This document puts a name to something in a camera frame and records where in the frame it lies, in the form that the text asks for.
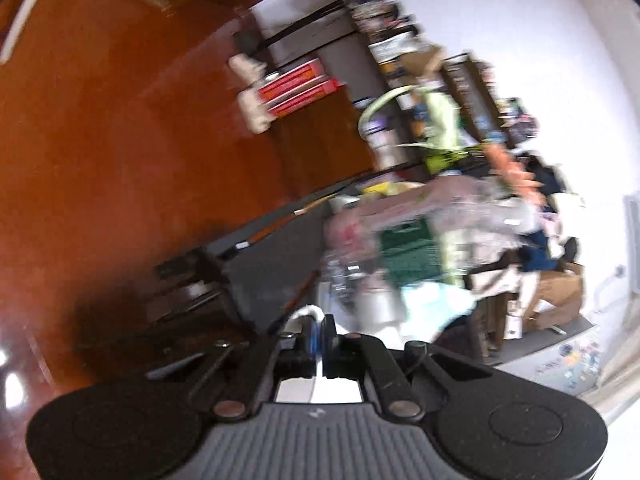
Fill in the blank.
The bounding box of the grey refrigerator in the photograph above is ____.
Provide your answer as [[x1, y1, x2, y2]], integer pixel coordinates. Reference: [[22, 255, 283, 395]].
[[492, 317, 603, 406]]

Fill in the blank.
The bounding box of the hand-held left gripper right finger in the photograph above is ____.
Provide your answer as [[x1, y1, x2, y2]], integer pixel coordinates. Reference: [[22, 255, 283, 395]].
[[322, 314, 496, 422]]

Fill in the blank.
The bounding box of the red flat box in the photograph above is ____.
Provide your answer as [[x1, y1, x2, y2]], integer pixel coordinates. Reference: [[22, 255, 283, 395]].
[[266, 79, 342, 117], [256, 59, 327, 102]]

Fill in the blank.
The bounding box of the pale green bag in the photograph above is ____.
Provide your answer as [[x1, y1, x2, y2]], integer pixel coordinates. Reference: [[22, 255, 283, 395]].
[[419, 86, 467, 153]]

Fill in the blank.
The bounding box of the brown wooden cabinet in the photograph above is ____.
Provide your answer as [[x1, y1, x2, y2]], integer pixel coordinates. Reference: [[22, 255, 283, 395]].
[[269, 85, 382, 202]]

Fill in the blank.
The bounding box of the white garment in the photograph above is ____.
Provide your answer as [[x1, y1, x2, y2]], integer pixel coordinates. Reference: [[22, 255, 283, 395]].
[[274, 304, 365, 405]]

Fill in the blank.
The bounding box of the cluttered black shelf unit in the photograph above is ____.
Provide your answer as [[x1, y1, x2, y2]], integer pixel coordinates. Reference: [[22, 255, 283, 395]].
[[345, 0, 542, 171]]

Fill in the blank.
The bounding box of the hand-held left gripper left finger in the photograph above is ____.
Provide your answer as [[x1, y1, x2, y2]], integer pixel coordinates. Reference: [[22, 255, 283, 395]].
[[145, 316, 319, 419]]

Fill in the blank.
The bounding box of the pale green hose loop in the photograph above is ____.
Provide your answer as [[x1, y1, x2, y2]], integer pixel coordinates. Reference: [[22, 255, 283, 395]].
[[359, 86, 417, 137]]

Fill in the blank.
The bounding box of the navy blue cloth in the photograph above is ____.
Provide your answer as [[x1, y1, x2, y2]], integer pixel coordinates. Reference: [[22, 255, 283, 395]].
[[520, 157, 573, 273]]

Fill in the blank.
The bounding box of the brown cardboard box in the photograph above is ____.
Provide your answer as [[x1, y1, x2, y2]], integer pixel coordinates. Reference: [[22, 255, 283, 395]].
[[519, 261, 587, 335]]

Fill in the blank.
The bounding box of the pile of pale clothes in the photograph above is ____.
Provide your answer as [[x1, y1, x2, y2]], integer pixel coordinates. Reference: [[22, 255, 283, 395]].
[[324, 172, 548, 291]]

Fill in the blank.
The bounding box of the green plastic crate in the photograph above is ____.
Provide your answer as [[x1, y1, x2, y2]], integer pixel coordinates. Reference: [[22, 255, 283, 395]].
[[376, 219, 447, 287]]

